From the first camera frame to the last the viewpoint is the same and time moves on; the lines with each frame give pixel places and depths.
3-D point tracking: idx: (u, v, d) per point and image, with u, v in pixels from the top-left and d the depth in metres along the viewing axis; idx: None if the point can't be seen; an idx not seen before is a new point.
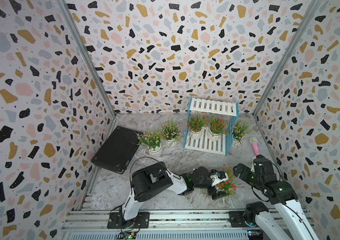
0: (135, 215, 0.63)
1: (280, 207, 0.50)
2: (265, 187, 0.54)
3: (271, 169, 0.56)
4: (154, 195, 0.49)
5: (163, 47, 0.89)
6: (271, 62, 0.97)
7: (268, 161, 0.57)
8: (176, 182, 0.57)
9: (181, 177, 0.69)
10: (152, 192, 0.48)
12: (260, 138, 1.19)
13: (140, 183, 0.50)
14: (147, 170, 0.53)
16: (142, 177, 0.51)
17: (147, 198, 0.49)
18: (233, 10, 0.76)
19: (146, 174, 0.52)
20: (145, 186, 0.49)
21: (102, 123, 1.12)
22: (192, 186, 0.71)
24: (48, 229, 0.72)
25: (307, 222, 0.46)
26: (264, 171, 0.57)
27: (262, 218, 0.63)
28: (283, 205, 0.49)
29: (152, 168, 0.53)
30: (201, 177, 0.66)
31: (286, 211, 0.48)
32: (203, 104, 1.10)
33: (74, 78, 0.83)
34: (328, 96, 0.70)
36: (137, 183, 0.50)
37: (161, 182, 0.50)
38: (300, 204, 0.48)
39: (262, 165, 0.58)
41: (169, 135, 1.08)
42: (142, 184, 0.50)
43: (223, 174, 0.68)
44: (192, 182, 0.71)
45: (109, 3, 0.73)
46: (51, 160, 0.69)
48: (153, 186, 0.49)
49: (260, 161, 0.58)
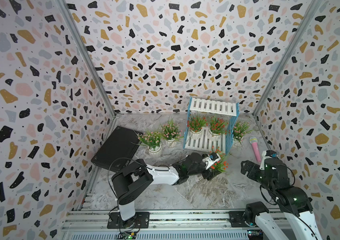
0: (134, 214, 0.63)
1: (292, 219, 0.45)
2: (277, 194, 0.49)
3: (284, 173, 0.50)
4: (135, 195, 0.47)
5: (163, 47, 0.89)
6: (271, 62, 0.97)
7: (282, 165, 0.50)
8: (160, 175, 0.54)
9: (169, 168, 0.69)
10: (134, 192, 0.45)
12: (260, 138, 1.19)
13: (120, 186, 0.47)
14: (125, 171, 0.50)
16: (121, 179, 0.49)
17: (130, 199, 0.47)
18: (233, 10, 0.76)
19: (125, 175, 0.49)
20: (124, 188, 0.47)
21: (102, 123, 1.12)
22: (186, 174, 0.69)
24: (48, 229, 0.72)
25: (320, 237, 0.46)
26: (277, 175, 0.51)
27: (261, 220, 0.63)
28: (295, 217, 0.44)
29: (130, 169, 0.50)
30: (193, 163, 0.64)
31: (299, 224, 0.44)
32: (203, 104, 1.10)
33: (74, 78, 0.83)
34: (328, 96, 0.70)
36: (117, 186, 0.48)
37: (143, 179, 0.47)
38: (314, 216, 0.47)
39: (276, 169, 0.51)
41: (169, 135, 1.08)
42: (123, 186, 0.47)
43: (215, 155, 0.80)
44: (186, 170, 0.67)
45: (109, 3, 0.72)
46: (51, 160, 0.69)
48: (133, 187, 0.46)
49: (274, 165, 0.51)
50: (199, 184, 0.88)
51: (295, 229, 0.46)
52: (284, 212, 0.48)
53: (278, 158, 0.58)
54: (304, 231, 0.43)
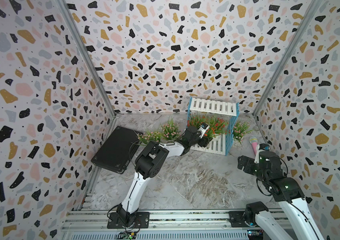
0: (137, 206, 0.66)
1: (285, 206, 0.47)
2: (270, 184, 0.51)
3: (278, 164, 0.52)
4: (160, 166, 0.59)
5: (163, 47, 0.89)
6: (271, 63, 0.97)
7: (275, 156, 0.53)
8: (171, 148, 0.66)
9: (174, 142, 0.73)
10: (158, 166, 0.57)
12: (260, 138, 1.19)
13: (145, 164, 0.59)
14: (144, 152, 0.61)
16: (143, 158, 0.60)
17: (156, 171, 0.58)
18: (233, 10, 0.76)
19: (146, 154, 0.60)
20: (149, 164, 0.58)
21: (102, 123, 1.12)
22: (188, 144, 0.83)
24: (48, 229, 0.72)
25: (313, 220, 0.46)
26: (271, 167, 0.53)
27: (260, 218, 0.63)
28: (288, 203, 0.47)
29: (149, 149, 0.61)
30: (192, 134, 0.80)
31: (292, 210, 0.46)
32: (203, 104, 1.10)
33: (74, 77, 0.83)
34: (328, 96, 0.70)
36: (143, 164, 0.59)
37: (161, 153, 0.59)
38: (306, 203, 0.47)
39: (269, 161, 0.54)
41: (169, 135, 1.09)
42: (148, 163, 0.59)
43: (206, 123, 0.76)
44: (187, 141, 0.82)
45: (109, 3, 0.73)
46: (51, 160, 0.69)
48: (156, 161, 0.58)
49: (267, 156, 0.54)
50: (199, 184, 0.88)
51: (289, 217, 0.47)
52: (278, 202, 0.50)
53: (272, 150, 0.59)
54: (298, 216, 0.45)
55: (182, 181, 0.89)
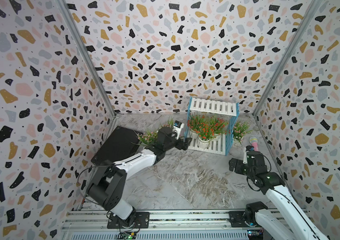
0: (131, 208, 0.64)
1: (269, 193, 0.54)
2: (256, 177, 0.60)
3: (262, 161, 0.60)
4: (118, 192, 0.45)
5: (163, 47, 0.89)
6: (271, 62, 0.97)
7: (260, 154, 0.61)
8: (135, 162, 0.54)
9: (141, 153, 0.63)
10: (114, 194, 0.44)
12: (260, 138, 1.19)
13: (98, 195, 0.45)
14: (95, 180, 0.47)
16: (95, 188, 0.46)
17: (115, 199, 0.45)
18: (233, 10, 0.76)
19: (97, 182, 0.46)
20: (102, 194, 0.45)
21: (102, 123, 1.12)
22: (163, 149, 0.69)
24: (49, 229, 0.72)
25: (297, 203, 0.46)
26: (256, 163, 0.62)
27: (260, 216, 0.63)
28: (270, 189, 0.54)
29: (100, 175, 0.47)
30: (167, 136, 0.67)
31: (274, 194, 0.52)
32: (203, 104, 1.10)
33: (74, 78, 0.83)
34: (328, 96, 0.70)
36: (96, 195, 0.45)
37: (115, 180, 0.45)
38: (287, 189, 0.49)
39: (254, 157, 0.62)
41: (169, 135, 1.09)
42: (101, 193, 0.45)
43: (179, 121, 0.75)
44: (162, 145, 0.68)
45: (109, 3, 0.72)
46: (51, 161, 0.69)
48: (110, 189, 0.45)
49: (252, 154, 0.63)
50: (199, 184, 0.88)
51: (279, 208, 0.52)
52: (267, 195, 0.56)
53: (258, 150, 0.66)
54: (282, 199, 0.51)
55: (182, 181, 0.89)
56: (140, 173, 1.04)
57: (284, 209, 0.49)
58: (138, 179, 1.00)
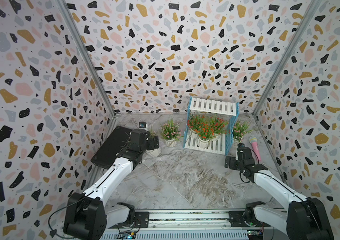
0: (126, 210, 0.63)
1: (257, 178, 0.61)
2: (245, 169, 0.68)
3: (250, 154, 0.68)
4: (102, 220, 0.42)
5: (163, 47, 0.89)
6: (271, 63, 0.97)
7: (248, 149, 0.69)
8: (109, 181, 0.48)
9: (114, 165, 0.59)
10: (97, 224, 0.40)
12: (260, 138, 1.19)
13: (80, 233, 0.41)
14: (70, 218, 0.41)
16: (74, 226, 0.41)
17: (102, 226, 0.42)
18: (233, 10, 0.76)
19: (73, 218, 0.41)
20: (84, 232, 0.41)
21: (102, 123, 1.12)
22: (139, 151, 0.64)
24: (49, 229, 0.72)
25: (279, 179, 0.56)
26: (245, 156, 0.70)
27: (259, 211, 0.64)
28: (256, 173, 0.62)
29: (73, 213, 0.41)
30: (141, 136, 0.63)
31: (260, 176, 0.60)
32: (203, 104, 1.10)
33: (74, 78, 0.83)
34: (328, 96, 0.70)
36: (79, 233, 0.41)
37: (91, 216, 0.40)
38: (270, 171, 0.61)
39: (243, 152, 0.71)
41: (169, 135, 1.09)
42: (82, 231, 0.41)
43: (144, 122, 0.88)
44: (138, 146, 0.63)
45: (109, 3, 0.73)
46: (51, 161, 0.69)
48: (90, 225, 0.40)
49: (241, 149, 0.71)
50: (199, 184, 0.88)
51: (267, 189, 0.57)
52: (256, 183, 0.62)
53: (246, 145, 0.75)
54: (265, 178, 0.58)
55: (182, 181, 0.89)
56: (140, 173, 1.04)
57: (269, 185, 0.55)
58: (138, 179, 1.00)
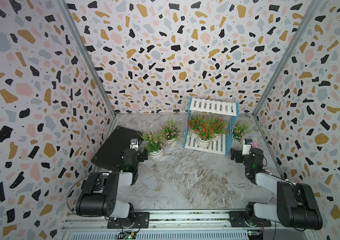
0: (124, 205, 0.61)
1: (259, 177, 0.65)
2: (249, 172, 0.72)
3: (261, 160, 0.70)
4: (114, 196, 0.47)
5: (163, 47, 0.89)
6: (271, 62, 0.97)
7: (261, 154, 0.70)
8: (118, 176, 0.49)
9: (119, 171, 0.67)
10: (112, 193, 0.45)
12: (260, 138, 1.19)
13: (93, 203, 0.44)
14: (87, 190, 0.46)
16: (89, 197, 0.45)
17: (112, 206, 0.45)
18: (233, 10, 0.76)
19: (90, 190, 0.46)
20: (100, 200, 0.44)
21: (102, 123, 1.12)
22: (134, 169, 0.73)
24: (49, 229, 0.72)
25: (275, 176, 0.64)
26: (255, 161, 0.73)
27: (259, 207, 0.64)
28: (258, 173, 0.67)
29: (91, 184, 0.47)
30: (132, 157, 0.71)
31: (260, 175, 0.65)
32: (203, 104, 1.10)
33: (74, 78, 0.83)
34: (328, 96, 0.70)
36: (92, 204, 0.44)
37: (109, 184, 0.47)
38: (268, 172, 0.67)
39: (255, 156, 0.72)
41: (169, 135, 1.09)
42: (98, 200, 0.44)
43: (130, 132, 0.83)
44: (131, 166, 0.72)
45: (109, 3, 0.73)
46: (51, 160, 0.69)
48: (107, 191, 0.46)
49: (254, 152, 0.72)
50: (199, 184, 0.88)
51: (265, 185, 0.61)
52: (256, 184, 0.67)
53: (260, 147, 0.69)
54: (263, 175, 0.64)
55: (182, 181, 0.89)
56: (140, 173, 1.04)
57: (266, 179, 0.60)
58: (138, 179, 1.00)
